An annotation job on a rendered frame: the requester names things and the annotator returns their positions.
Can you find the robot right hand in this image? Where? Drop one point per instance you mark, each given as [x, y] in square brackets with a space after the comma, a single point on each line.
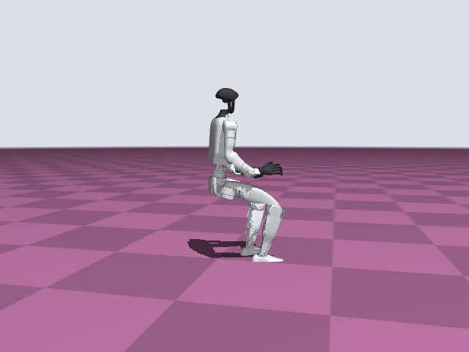
[269, 169]

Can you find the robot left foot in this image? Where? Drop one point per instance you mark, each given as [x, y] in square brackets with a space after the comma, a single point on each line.
[245, 251]

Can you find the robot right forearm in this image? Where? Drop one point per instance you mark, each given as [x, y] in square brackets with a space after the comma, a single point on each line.
[240, 165]

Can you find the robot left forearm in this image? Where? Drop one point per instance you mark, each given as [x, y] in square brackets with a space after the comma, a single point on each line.
[231, 168]

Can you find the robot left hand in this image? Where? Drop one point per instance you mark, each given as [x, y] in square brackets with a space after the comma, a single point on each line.
[237, 171]

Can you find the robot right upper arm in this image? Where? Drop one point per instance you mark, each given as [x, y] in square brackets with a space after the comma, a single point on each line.
[229, 128]

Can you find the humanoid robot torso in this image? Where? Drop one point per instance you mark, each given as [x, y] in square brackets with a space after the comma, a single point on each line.
[216, 155]

